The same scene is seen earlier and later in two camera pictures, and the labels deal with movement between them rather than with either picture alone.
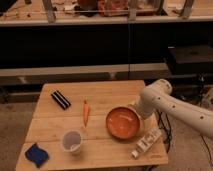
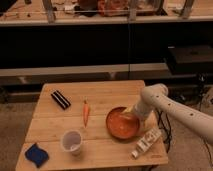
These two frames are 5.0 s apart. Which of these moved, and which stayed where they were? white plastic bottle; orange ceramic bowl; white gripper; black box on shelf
Moved: white gripper
Stayed: white plastic bottle; black box on shelf; orange ceramic bowl
